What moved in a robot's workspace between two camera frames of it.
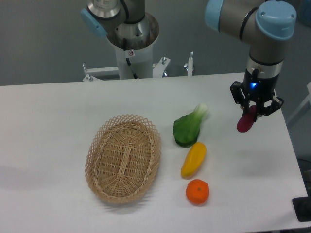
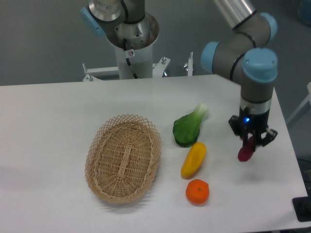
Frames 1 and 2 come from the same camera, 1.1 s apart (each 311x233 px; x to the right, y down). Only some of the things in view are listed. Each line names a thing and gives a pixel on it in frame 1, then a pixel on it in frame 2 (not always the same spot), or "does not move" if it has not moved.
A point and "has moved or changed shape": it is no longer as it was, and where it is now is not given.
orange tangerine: x=197 y=191 does not move
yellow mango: x=193 y=159 does not move
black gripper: x=259 y=89 to x=258 y=123
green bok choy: x=186 y=128 does not move
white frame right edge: x=308 y=98 does not move
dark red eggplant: x=246 y=122 has moved or changed shape
